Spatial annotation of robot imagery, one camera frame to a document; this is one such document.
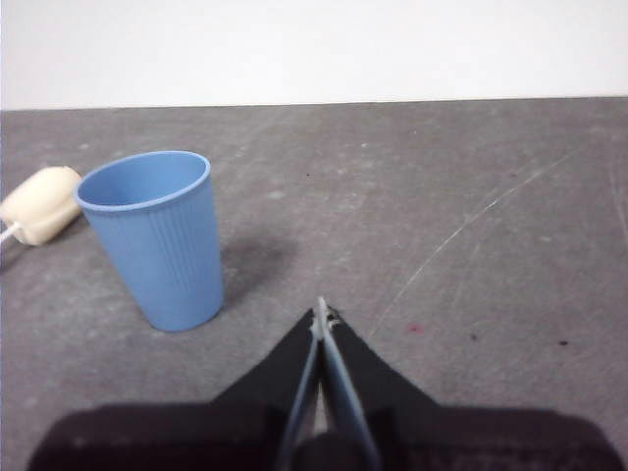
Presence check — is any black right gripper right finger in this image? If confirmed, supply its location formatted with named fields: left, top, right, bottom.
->
left=317, top=295, right=625, bottom=471

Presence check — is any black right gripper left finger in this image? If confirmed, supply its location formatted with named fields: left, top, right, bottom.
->
left=26, top=307, right=321, bottom=471

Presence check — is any blue ribbed plastic cup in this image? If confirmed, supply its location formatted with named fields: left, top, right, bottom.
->
left=74, top=150, right=226, bottom=334

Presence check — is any grey-handled sponge cup brush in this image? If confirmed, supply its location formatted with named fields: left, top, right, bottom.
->
left=0, top=166, right=83, bottom=271

